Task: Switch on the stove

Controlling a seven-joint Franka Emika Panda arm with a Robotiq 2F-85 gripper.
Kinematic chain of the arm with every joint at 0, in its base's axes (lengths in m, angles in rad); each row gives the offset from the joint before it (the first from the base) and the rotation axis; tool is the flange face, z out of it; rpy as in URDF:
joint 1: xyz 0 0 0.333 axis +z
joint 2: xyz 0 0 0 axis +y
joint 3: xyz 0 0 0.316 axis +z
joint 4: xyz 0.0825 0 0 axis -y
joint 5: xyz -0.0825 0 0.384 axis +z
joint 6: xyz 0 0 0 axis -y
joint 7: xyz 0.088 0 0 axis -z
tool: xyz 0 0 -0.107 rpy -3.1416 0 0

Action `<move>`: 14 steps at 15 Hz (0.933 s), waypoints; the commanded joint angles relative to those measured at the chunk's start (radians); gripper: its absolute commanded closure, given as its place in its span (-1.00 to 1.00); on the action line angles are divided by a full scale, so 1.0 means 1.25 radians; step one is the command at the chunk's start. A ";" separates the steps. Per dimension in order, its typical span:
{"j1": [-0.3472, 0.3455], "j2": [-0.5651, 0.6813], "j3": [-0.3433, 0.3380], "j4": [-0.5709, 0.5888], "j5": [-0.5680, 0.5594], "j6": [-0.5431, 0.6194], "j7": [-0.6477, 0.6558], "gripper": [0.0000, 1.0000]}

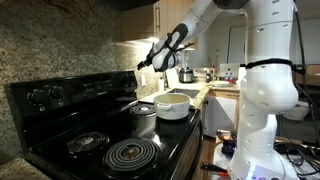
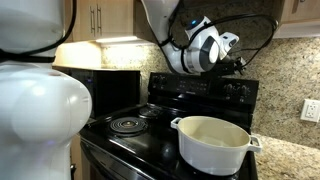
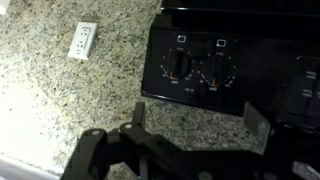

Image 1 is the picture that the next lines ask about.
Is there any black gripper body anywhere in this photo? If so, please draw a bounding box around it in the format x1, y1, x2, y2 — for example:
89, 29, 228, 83
145, 49, 158, 68

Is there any black electric stove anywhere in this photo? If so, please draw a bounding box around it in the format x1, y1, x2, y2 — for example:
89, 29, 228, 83
3, 69, 204, 180

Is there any curved metal faucet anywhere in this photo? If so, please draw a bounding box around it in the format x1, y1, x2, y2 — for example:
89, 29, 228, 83
162, 68, 180, 89

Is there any soap bottle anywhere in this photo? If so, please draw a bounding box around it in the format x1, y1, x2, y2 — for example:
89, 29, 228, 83
158, 77, 166, 93

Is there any white cutting board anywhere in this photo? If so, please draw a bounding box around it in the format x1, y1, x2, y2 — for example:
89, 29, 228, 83
165, 69, 181, 90

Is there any small coil burner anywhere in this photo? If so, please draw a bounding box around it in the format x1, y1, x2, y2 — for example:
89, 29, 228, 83
129, 103, 157, 118
65, 131, 111, 156

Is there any kitchen sink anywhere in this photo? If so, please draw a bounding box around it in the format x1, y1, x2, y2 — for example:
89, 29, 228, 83
167, 88, 202, 100

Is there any white cooking pot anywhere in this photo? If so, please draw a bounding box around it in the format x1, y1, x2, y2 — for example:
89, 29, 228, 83
153, 92, 192, 121

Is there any white plate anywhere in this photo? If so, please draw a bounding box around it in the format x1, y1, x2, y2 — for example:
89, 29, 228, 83
209, 80, 232, 89

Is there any white base cabinet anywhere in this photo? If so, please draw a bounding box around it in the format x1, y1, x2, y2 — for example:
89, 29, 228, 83
202, 96, 238, 139

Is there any white paper towel roll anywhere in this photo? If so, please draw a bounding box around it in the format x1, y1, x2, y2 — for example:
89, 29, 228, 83
237, 64, 248, 88

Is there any large coil burner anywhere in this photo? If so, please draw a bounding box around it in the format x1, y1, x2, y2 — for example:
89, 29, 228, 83
102, 138, 162, 174

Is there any black and orange device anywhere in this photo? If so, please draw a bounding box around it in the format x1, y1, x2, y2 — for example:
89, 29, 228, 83
215, 129, 238, 155

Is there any white bowl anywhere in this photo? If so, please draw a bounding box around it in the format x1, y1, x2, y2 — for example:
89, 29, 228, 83
283, 100, 311, 122

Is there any light wooden wall cabinet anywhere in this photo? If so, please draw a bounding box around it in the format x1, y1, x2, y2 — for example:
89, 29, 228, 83
153, 0, 198, 48

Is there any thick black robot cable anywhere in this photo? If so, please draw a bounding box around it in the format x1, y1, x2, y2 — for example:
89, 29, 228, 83
245, 0, 320, 180

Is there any orange handled tool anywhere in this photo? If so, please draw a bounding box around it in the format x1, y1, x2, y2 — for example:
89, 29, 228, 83
200, 162, 230, 178

